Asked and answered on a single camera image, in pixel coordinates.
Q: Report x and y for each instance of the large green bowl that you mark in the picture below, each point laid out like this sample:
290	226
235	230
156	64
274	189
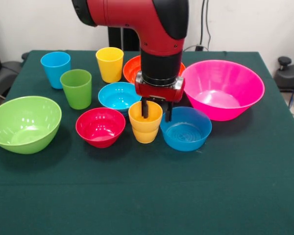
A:
24	124

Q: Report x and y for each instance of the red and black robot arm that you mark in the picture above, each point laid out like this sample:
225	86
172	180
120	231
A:
156	36

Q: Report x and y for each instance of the dark blue bowl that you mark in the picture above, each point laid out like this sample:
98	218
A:
186	137

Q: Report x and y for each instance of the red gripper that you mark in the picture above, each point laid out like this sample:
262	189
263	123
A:
159	93

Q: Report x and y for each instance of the small red bowl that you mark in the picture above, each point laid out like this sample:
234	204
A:
100	127

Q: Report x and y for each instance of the large pink bowl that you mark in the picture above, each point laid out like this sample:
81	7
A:
223	83

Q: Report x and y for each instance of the orange bowl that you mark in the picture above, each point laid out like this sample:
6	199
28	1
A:
132	71

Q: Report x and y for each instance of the short yellow cup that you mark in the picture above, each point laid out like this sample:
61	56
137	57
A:
137	120
145	135

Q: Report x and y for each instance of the blue cup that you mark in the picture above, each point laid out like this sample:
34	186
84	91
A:
54	71

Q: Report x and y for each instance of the tall yellow cup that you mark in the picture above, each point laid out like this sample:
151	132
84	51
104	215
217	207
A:
110	71

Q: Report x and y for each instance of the green cup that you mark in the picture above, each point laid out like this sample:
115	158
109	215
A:
77	93

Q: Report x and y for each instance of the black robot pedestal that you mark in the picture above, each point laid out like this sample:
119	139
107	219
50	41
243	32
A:
129	39

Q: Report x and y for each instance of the dark green table cloth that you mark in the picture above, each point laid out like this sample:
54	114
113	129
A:
147	183

